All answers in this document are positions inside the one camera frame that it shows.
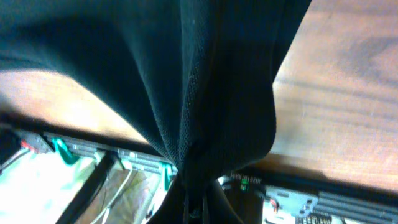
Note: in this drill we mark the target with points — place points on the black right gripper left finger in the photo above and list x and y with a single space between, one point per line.
172 208

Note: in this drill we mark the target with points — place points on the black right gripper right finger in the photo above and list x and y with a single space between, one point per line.
216 207

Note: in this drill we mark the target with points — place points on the black polo shirt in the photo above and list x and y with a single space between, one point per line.
194 78

